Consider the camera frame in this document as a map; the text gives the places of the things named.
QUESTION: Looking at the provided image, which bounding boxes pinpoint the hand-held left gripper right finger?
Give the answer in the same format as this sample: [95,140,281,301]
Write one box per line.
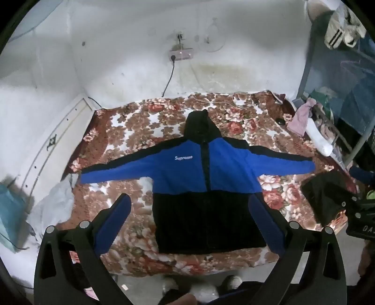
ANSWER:
[247,194,348,305]

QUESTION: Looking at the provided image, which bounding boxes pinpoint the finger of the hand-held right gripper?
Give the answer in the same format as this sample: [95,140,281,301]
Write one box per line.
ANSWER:
[341,195,368,212]
[350,167,375,184]

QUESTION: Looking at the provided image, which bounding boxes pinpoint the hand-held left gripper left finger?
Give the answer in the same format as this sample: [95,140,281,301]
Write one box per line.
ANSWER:
[34,193,133,305]

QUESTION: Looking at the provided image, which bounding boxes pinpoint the blue and black hooded jacket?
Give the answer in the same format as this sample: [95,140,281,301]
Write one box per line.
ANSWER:
[80,110,316,255]

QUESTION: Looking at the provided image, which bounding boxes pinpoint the person's right forearm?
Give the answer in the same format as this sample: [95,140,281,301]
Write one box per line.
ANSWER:
[360,242,375,278]

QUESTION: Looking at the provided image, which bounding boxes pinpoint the black cloth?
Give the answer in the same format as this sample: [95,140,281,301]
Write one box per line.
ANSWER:
[302,172,356,226]

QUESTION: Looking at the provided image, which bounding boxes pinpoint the white pillow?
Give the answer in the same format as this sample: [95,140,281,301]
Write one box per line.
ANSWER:
[306,120,333,156]

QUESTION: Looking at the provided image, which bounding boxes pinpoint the white plastic bag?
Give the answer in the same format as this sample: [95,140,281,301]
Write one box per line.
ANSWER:
[28,179,79,235]

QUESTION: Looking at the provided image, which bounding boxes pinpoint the person's dark pants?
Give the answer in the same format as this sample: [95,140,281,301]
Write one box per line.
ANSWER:
[162,280,264,305]

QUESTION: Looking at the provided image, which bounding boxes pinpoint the pink cloth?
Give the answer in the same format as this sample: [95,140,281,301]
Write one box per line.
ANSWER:
[287,98,317,137]

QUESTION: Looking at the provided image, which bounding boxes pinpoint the green garment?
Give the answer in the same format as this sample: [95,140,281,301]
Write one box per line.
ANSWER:
[307,88,337,104]

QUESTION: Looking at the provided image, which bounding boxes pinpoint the teal bag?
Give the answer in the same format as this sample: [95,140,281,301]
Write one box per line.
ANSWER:
[0,183,30,250]

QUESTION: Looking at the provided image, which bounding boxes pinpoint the floral blanket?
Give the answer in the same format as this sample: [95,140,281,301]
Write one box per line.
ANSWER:
[60,91,358,278]

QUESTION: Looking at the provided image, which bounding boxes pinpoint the white striped garment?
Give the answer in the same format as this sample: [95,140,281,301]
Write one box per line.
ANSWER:
[325,6,367,49]

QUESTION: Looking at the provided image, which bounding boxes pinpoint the white power strip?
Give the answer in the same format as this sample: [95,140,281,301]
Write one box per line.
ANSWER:
[169,49,194,61]

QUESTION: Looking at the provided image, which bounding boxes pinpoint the grey metal bunk bed frame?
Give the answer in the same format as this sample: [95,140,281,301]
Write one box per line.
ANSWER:
[296,18,375,165]

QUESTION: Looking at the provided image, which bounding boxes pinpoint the black power cable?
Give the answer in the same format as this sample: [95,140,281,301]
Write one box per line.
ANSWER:
[161,57,176,98]

